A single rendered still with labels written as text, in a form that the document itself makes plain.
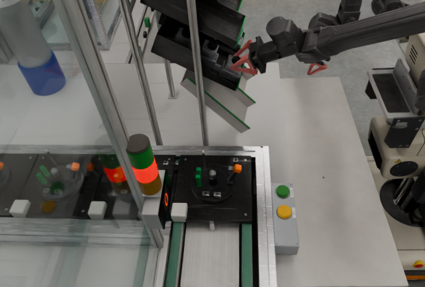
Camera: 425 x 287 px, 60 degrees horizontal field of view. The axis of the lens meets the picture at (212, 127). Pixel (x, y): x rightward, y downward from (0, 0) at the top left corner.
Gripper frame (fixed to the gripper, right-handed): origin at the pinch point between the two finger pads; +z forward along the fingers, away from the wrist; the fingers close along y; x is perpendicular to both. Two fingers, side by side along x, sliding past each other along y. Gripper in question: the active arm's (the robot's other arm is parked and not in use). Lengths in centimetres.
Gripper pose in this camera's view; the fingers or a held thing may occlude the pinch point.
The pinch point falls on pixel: (234, 62)
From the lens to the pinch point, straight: 113.5
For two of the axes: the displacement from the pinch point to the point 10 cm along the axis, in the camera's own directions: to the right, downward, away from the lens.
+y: -1.6, 7.6, -6.3
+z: -8.6, 2.0, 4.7
